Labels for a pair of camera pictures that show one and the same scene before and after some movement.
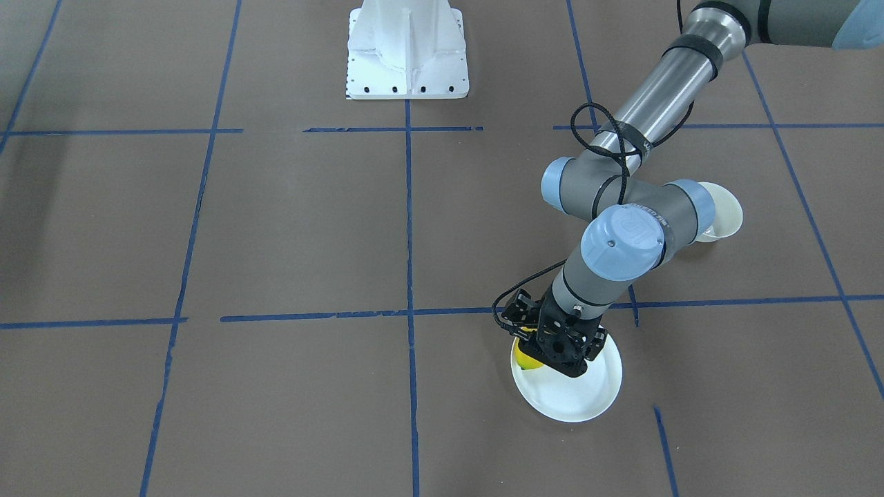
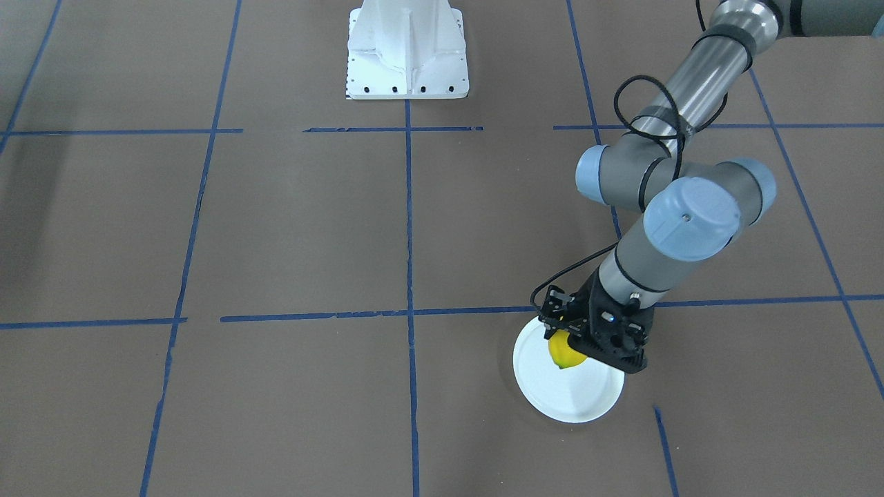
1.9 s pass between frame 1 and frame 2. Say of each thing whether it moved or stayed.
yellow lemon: moved
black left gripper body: moved
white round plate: stayed
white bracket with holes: stayed
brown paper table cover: stayed
